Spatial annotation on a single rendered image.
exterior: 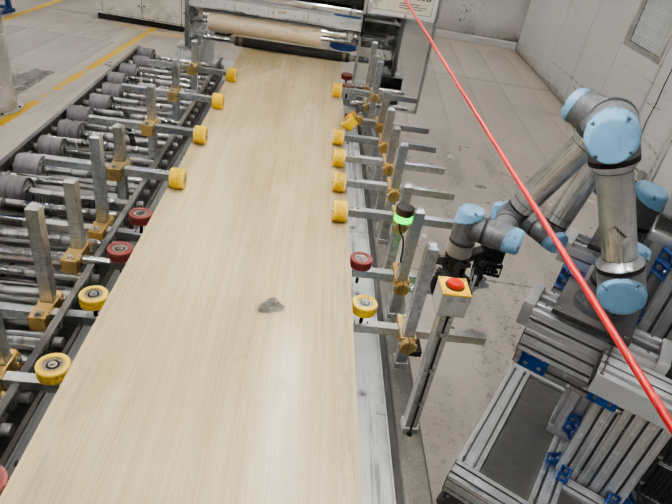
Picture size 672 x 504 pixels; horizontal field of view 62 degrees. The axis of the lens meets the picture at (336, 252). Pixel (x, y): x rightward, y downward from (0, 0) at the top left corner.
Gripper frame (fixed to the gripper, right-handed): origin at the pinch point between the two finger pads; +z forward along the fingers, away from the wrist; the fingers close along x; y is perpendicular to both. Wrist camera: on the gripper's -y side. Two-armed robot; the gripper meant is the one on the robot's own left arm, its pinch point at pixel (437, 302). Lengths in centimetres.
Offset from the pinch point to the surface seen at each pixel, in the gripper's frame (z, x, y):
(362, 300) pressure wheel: 2.7, -22.0, -8.3
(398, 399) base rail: 23.1, -16.2, 15.8
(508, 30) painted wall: 58, 575, -734
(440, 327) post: -16.9, -19.6, 27.7
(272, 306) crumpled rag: 2, -51, -10
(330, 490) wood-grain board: 3, -54, 51
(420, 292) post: -8.0, -10.1, 3.4
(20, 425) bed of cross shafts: 23, -119, 1
